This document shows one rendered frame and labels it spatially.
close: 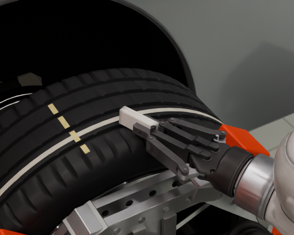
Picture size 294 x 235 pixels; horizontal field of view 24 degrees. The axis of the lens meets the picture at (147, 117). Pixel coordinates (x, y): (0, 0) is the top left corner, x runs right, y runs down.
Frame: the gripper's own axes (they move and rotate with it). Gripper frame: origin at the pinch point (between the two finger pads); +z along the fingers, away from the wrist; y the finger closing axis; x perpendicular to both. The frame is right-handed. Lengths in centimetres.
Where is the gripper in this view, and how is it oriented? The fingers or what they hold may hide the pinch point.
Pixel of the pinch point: (138, 122)
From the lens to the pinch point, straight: 112.7
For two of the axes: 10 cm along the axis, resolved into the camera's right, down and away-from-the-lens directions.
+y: 5.8, -4.7, 6.7
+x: 0.8, -7.8, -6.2
